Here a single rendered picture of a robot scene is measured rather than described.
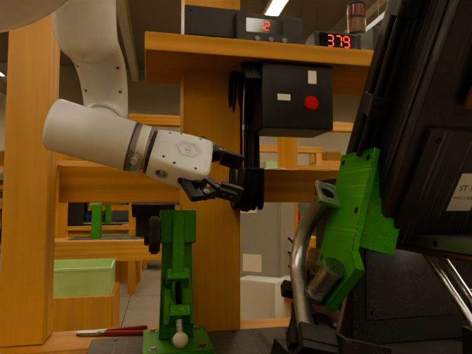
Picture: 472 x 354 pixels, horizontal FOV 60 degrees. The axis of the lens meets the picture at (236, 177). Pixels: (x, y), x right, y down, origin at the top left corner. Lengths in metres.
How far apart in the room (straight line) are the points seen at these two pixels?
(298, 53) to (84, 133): 0.51
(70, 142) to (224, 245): 0.47
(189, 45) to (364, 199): 0.48
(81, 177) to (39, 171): 0.12
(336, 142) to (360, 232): 11.15
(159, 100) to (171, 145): 10.27
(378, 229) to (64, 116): 0.52
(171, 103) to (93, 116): 10.27
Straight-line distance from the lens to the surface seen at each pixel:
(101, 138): 0.67
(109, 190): 1.06
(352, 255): 0.66
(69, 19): 0.64
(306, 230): 0.79
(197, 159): 0.67
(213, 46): 0.92
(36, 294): 1.01
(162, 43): 0.91
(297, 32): 1.02
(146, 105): 10.93
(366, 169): 0.70
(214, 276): 0.99
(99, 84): 0.76
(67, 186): 1.07
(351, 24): 1.23
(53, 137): 0.68
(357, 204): 0.69
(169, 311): 0.78
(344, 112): 12.06
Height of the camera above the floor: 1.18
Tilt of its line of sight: 4 degrees up
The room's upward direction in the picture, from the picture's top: straight up
